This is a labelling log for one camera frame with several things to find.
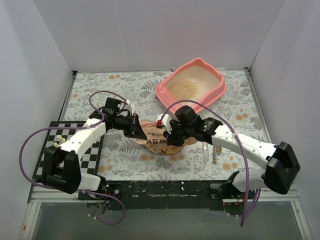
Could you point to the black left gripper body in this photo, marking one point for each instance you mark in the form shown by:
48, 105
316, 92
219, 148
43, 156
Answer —
133, 125

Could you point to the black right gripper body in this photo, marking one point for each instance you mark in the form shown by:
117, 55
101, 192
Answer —
175, 132

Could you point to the peach cat litter bag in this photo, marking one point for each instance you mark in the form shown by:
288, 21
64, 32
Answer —
156, 142

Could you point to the clear plastic litter scoop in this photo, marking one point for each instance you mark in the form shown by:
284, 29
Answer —
205, 151

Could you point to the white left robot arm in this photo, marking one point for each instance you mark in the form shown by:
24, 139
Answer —
61, 167

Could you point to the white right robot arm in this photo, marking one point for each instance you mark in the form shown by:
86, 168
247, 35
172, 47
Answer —
278, 164

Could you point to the beige litter pellets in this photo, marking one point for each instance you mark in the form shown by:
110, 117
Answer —
184, 90

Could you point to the pink cat litter box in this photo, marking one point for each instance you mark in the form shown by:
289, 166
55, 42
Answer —
196, 80

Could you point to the black white chessboard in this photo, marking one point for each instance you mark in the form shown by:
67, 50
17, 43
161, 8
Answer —
87, 146

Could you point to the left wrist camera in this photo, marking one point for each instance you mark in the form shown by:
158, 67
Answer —
115, 107

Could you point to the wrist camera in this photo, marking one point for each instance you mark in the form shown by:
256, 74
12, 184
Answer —
115, 107
164, 121

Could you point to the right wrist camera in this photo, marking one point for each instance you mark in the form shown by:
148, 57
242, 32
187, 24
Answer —
164, 121

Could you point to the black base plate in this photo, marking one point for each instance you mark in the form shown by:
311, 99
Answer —
172, 194

